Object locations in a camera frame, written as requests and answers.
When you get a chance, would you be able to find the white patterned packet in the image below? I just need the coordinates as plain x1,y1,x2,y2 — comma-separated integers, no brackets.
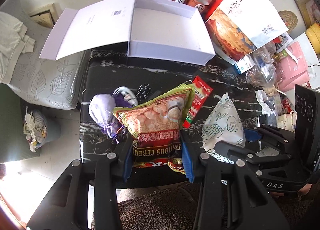
202,93,246,164

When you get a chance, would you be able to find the cereal snack bag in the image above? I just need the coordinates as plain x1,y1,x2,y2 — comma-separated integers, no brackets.
113,80,195,173

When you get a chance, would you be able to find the red snack packet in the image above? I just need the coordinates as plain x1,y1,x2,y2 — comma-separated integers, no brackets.
183,76,213,128

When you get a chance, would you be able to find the purple satin pouch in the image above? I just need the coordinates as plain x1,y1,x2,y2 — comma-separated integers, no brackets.
88,94,123,143

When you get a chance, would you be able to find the white cable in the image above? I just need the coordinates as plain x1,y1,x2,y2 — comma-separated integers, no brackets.
111,85,139,108

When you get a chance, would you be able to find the clear plastic bag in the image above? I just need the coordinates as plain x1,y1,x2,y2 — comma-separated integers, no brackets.
246,41,277,88

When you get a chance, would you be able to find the blue white medicine box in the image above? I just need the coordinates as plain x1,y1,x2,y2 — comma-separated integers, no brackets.
234,54,255,75

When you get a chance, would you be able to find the pink paper bag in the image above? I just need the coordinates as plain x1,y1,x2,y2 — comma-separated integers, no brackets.
276,41,310,92

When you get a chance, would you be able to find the blue waste bin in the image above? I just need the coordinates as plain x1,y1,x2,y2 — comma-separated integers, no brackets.
23,110,61,153

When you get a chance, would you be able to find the grey leaf pattern pillow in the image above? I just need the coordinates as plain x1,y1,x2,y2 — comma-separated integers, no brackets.
1,0,89,110

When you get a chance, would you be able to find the large white orange bag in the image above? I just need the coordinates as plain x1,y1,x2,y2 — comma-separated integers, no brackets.
206,0,289,64

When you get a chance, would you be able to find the green chair cushion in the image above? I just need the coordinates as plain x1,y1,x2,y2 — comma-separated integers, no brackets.
0,84,39,163

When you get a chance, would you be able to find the white open gift box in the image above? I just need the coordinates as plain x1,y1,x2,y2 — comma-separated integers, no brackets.
40,0,215,65

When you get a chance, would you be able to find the white crumpled cloth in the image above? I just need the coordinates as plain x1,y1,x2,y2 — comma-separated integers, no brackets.
0,12,36,84

